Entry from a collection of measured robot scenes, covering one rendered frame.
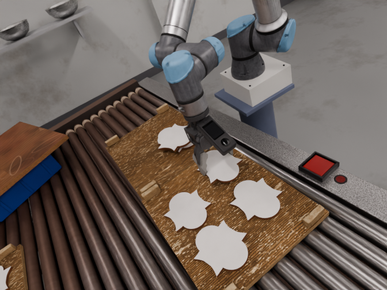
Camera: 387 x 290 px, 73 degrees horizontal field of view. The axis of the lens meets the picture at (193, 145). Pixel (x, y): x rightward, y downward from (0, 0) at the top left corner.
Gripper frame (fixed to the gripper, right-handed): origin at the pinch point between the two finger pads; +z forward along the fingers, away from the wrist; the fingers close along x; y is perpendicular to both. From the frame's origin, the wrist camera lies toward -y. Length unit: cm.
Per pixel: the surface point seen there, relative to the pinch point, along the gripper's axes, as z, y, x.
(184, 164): 2.9, 13.0, 6.6
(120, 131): 3, 60, 16
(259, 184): 2.5, -13.0, -3.8
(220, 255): 2.8, -21.6, 16.8
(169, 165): 2.7, 17.0, 10.7
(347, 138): 96, 37, -120
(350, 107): 95, 57, -153
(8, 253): 2, 26, 69
